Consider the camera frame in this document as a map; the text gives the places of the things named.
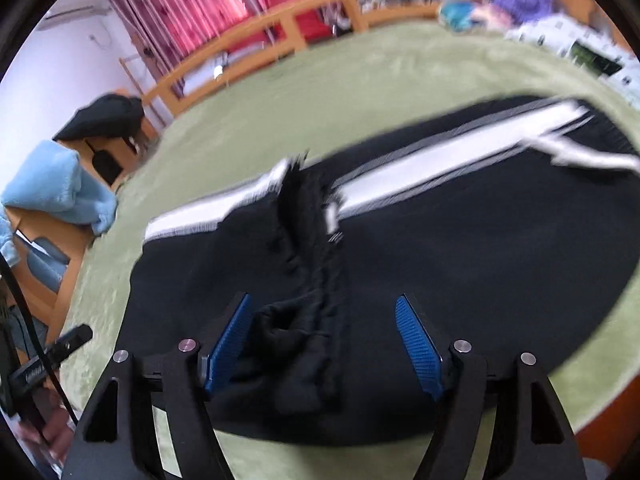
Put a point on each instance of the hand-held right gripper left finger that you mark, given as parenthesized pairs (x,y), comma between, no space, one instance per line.
(227,345)

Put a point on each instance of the red chair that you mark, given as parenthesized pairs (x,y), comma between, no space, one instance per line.
(245,45)
(300,15)

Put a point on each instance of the light blue fleece towel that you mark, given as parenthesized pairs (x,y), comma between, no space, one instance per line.
(50,180)

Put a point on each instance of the colourful geometric pillow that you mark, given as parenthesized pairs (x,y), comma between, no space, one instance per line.
(462,15)

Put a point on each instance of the black pants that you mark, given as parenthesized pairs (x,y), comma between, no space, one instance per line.
(450,260)

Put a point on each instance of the black jacket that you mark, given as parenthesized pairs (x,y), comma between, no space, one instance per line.
(105,117)

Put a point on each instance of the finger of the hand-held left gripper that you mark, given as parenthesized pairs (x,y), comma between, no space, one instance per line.
(55,352)

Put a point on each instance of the person's left hand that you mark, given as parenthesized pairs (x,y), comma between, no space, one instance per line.
(55,435)

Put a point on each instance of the wooden coat rack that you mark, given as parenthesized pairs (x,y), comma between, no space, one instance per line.
(137,85)

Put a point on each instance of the dark green pouch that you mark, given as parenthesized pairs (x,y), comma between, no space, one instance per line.
(595,57)

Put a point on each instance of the white air conditioner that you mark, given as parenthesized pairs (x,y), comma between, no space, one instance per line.
(75,14)

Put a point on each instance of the wooden bed frame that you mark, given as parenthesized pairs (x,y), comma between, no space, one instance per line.
(240,30)

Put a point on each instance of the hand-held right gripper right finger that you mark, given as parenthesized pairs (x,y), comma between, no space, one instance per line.
(417,345)

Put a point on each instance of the green plush blanket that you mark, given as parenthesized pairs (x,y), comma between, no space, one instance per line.
(300,100)

